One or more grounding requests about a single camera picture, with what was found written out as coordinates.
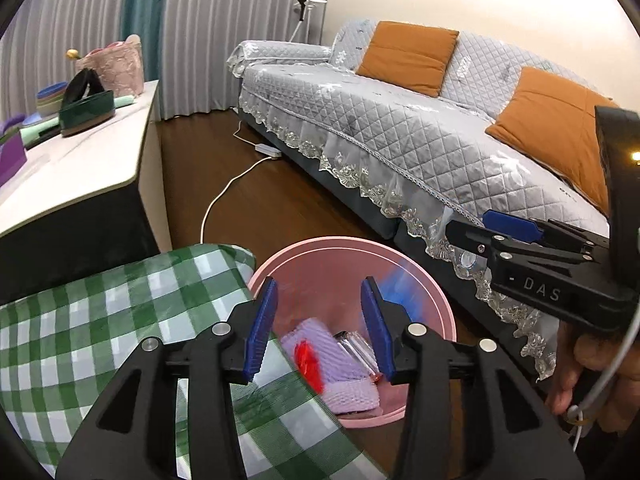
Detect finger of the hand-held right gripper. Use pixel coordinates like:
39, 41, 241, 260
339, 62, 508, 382
481, 209, 611, 261
444, 219, 508, 263

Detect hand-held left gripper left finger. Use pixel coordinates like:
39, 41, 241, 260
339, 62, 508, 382
55, 276, 279, 480

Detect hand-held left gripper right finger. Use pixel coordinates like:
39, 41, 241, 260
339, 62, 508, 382
360, 276, 586, 480

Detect purple foam fruit net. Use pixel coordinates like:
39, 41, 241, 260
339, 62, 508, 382
280, 316, 382, 415

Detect red plastic bag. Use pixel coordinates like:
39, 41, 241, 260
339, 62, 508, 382
294, 340, 326, 392

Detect pink trash bin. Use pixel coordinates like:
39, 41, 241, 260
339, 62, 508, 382
247, 237, 457, 429

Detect person's right hand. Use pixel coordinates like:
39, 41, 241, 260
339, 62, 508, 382
545, 320, 640, 433

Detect clear plastic wrapper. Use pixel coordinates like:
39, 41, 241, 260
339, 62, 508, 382
332, 330, 383, 383

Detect orange cushion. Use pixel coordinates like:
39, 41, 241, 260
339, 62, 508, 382
485, 66, 621, 213
356, 21, 460, 98

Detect grey quilted sofa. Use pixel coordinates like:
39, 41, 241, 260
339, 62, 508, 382
226, 17, 640, 381

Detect green checkered tablecloth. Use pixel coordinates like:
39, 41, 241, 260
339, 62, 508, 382
0, 244, 396, 480

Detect white top coffee table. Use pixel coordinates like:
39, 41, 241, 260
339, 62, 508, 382
0, 79, 173, 306

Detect green round tin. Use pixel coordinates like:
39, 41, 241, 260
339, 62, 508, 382
58, 91, 117, 137

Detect pink lace basket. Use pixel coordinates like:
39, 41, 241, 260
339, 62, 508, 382
75, 34, 146, 97

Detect mint green tray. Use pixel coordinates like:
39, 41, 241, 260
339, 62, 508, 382
20, 95, 137, 146

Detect colorful tin box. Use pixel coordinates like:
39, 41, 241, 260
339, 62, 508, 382
0, 136, 28, 188

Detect grey curtain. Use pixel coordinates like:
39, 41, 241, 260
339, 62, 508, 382
0, 0, 136, 126
160, 0, 335, 121

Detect stack of coloured bowls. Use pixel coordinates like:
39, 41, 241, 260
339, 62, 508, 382
36, 82, 68, 116

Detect teal curtain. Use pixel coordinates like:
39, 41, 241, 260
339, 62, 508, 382
122, 0, 173, 51

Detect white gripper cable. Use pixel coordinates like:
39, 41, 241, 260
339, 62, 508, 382
565, 310, 640, 456

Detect white power cable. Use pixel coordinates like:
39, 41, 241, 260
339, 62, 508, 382
199, 155, 273, 246

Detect purple curved handle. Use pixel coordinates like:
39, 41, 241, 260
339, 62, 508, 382
0, 115, 26, 143

